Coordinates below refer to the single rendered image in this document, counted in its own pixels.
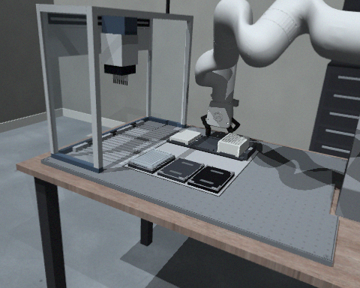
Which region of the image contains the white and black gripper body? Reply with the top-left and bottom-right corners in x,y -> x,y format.
206,100 -> 233,128

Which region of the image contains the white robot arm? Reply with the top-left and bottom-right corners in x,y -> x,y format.
194,0 -> 360,107

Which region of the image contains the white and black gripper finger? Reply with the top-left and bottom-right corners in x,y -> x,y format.
201,114 -> 211,137
227,117 -> 240,134

